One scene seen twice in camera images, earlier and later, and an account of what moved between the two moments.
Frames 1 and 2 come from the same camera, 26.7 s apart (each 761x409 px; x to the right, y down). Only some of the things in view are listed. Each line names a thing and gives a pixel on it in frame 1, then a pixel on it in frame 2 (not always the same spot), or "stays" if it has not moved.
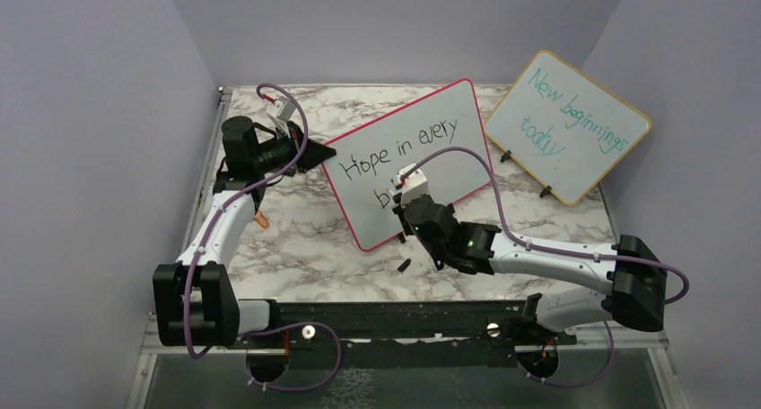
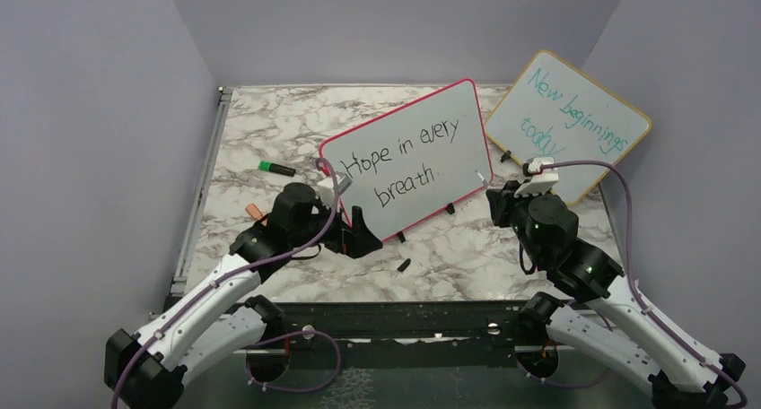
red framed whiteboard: x=363 y=164 stays
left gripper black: x=313 y=155 → x=354 y=241
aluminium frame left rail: x=205 y=188 stays
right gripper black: x=399 y=210 → x=502 y=200
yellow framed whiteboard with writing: x=566 y=126 stays
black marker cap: x=404 y=265 stays
